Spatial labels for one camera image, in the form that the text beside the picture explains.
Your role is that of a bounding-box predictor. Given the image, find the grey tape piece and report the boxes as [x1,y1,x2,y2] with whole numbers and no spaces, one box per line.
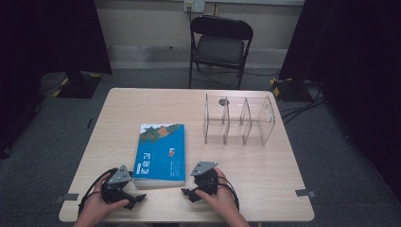
[53,192,80,204]
[294,188,317,199]

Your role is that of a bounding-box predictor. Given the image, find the black folding chair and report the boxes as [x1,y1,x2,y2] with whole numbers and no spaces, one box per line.
[188,14,254,91]

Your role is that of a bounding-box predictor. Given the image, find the black stand base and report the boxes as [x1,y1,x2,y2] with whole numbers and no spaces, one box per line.
[56,71,104,99]
[270,77,314,103]

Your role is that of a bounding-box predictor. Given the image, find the white wall socket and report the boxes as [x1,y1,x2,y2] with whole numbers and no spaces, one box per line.
[183,0,206,14]

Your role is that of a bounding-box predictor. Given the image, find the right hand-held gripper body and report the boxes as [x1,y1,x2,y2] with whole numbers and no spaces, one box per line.
[189,161,220,195]

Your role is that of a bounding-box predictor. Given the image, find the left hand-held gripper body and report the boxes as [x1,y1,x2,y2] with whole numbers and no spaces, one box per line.
[101,164,133,204]

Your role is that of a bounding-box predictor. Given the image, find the clear acrylic book rack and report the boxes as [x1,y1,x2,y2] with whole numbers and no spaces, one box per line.
[203,93,276,147]

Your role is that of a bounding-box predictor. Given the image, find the person's left hand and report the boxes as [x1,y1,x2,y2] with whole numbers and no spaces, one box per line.
[79,172,131,223]

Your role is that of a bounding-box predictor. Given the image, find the black curtain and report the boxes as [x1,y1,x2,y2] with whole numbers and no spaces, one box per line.
[0,0,113,159]
[278,0,401,202]

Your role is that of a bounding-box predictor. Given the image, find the black floor cables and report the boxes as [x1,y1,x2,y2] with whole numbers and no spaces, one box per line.
[278,82,327,126]

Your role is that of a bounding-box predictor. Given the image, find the blue book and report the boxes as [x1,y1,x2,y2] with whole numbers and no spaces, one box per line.
[131,122,187,190]

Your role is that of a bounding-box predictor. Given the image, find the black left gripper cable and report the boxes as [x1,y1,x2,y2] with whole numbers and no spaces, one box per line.
[77,167,118,218]

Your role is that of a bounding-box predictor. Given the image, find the person's right hand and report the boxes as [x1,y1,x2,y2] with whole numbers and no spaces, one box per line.
[194,166,241,220]

